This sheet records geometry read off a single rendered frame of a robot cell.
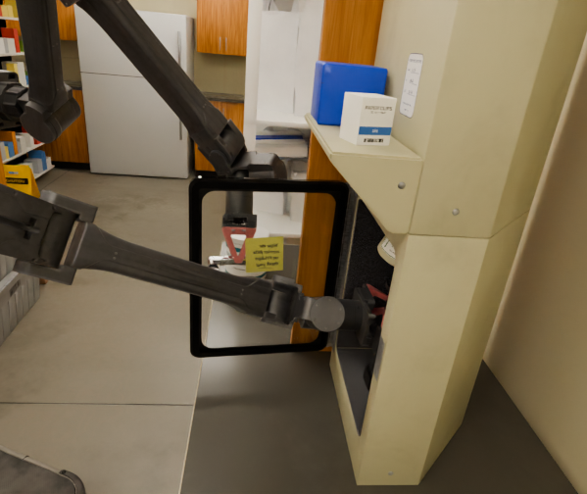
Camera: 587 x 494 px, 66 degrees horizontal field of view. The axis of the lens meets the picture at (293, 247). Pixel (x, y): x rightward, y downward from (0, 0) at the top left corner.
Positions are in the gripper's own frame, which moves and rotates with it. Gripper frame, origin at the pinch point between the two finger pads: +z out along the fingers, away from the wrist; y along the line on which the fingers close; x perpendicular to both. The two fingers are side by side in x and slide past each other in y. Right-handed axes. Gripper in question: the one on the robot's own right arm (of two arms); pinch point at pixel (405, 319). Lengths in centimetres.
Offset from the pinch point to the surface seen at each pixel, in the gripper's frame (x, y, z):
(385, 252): -14.6, -4.2, -8.4
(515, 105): -39.9, -17.5, -2.4
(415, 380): 1.1, -16.3, -3.9
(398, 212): -25.4, -16.8, -13.1
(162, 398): 118, 109, -57
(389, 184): -28.7, -16.8, -15.1
